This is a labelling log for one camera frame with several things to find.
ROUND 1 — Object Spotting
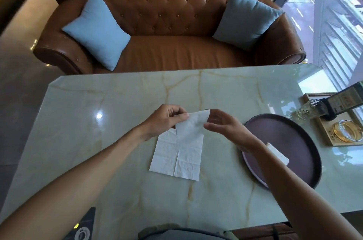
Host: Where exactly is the person's left hand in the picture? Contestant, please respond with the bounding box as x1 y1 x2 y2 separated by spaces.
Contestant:
139 104 189 141

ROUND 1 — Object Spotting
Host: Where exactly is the person's right hand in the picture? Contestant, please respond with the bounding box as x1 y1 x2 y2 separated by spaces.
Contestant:
204 109 257 153

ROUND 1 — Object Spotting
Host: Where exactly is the white paper napkin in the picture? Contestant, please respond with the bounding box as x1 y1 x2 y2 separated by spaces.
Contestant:
266 143 290 166
149 109 210 181

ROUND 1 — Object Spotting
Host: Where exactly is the person's right forearm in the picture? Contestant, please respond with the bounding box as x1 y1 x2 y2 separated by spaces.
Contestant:
246 140 363 240

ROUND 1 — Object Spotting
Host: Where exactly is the person's left forearm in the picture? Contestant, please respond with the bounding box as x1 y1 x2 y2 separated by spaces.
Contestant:
0 125 148 240

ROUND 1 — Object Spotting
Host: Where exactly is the brown tufted leather sofa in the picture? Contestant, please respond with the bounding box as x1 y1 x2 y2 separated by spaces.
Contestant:
33 0 307 75

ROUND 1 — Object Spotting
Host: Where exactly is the white folded paper napkin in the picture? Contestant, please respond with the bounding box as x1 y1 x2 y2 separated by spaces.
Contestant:
266 143 290 166

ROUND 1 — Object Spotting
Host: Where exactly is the dark round tray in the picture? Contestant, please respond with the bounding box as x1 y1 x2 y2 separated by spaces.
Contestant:
242 113 323 190

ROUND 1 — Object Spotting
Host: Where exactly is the person's grey clothing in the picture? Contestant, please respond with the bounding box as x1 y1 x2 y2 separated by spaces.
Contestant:
138 223 239 240

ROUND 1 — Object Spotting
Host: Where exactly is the light blue cushion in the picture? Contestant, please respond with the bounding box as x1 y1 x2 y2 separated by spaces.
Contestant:
213 0 285 51
62 0 131 72

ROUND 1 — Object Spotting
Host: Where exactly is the rectangular wooden tray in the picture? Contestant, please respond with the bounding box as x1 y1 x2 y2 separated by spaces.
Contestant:
302 93 363 146

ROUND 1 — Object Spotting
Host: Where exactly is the brown wooden seat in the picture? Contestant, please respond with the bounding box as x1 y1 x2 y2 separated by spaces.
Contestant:
233 222 299 240

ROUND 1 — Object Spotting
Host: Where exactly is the clear glass bottle dark label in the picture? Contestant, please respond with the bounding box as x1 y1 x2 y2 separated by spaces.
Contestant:
286 81 363 122

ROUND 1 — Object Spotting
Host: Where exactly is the glass ashtray gold rim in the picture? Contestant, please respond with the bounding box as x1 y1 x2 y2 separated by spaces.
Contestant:
332 120 363 143

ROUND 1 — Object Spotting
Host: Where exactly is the black device white ring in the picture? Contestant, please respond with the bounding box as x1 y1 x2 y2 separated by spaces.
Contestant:
64 207 96 240

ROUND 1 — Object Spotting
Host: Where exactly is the glass window dark frame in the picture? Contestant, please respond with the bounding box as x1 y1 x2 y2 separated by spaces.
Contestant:
274 0 363 93

